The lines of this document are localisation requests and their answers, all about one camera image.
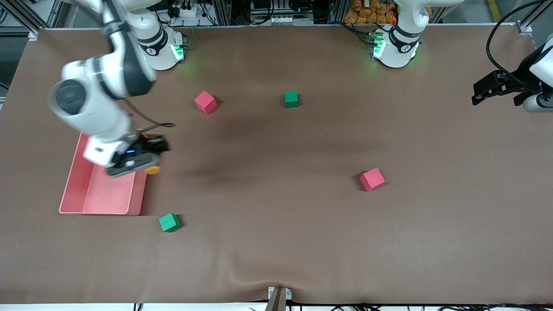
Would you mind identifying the pink plastic tray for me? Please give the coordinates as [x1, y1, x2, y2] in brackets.
[59, 130, 149, 216]

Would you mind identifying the pink foam cube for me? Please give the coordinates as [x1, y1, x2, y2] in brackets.
[359, 168, 386, 192]
[194, 91, 218, 115]

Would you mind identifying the white power strip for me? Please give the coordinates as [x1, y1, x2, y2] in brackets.
[171, 2, 203, 18]

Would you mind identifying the pile of orange items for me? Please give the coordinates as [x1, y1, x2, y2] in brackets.
[344, 0, 398, 25]

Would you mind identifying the brown table cover mat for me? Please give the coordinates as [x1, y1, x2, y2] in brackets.
[0, 24, 553, 305]

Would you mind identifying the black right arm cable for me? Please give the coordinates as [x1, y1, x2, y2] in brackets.
[123, 98, 176, 135]

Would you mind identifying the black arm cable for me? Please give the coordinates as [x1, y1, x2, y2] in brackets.
[123, 98, 176, 135]
[486, 0, 547, 87]

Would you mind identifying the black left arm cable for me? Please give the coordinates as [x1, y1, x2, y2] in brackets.
[486, 0, 547, 87]

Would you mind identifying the aluminium frame profile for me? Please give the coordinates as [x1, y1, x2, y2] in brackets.
[0, 0, 65, 41]
[516, 0, 553, 48]

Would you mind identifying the aluminium frame post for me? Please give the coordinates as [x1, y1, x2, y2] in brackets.
[331, 0, 346, 24]
[211, 0, 232, 25]

